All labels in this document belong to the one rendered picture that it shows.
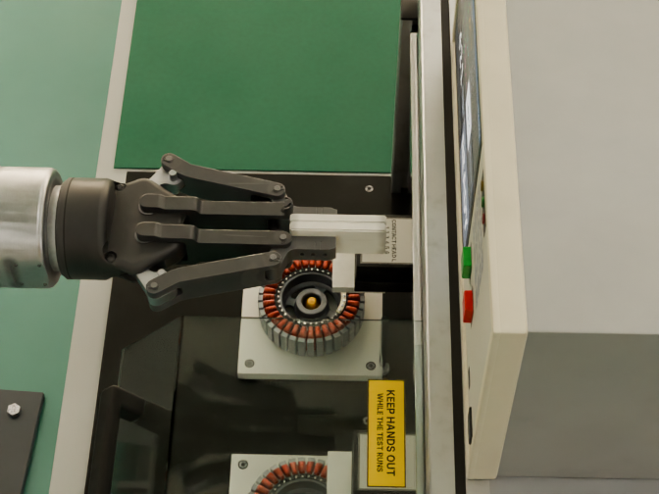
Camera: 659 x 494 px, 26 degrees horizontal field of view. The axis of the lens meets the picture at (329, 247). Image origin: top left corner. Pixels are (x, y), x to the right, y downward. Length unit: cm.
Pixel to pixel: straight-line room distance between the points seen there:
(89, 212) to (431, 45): 41
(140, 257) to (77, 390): 52
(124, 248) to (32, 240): 6
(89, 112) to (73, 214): 173
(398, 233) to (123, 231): 43
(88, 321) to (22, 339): 90
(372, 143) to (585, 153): 75
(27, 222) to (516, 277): 35
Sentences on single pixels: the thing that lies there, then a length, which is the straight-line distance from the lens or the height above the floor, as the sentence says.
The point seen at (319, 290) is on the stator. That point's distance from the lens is 151.
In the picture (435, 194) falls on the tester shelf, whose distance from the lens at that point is 120.
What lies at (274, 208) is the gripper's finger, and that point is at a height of 123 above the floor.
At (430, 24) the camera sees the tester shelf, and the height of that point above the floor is 111.
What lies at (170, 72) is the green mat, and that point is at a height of 75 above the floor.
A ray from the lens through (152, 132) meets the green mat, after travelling 172.
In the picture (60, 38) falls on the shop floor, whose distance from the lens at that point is 289.
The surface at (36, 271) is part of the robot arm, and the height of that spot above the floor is 122.
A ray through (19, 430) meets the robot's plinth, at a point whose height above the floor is 2.
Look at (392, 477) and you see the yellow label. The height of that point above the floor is 107.
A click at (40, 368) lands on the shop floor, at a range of 244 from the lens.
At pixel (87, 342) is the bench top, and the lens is 156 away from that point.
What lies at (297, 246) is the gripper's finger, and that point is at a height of 122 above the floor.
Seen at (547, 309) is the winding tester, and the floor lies 132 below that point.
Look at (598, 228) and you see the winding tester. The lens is 94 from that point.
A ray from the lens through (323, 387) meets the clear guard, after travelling 115.
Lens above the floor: 207
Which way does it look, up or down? 55 degrees down
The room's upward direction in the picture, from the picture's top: straight up
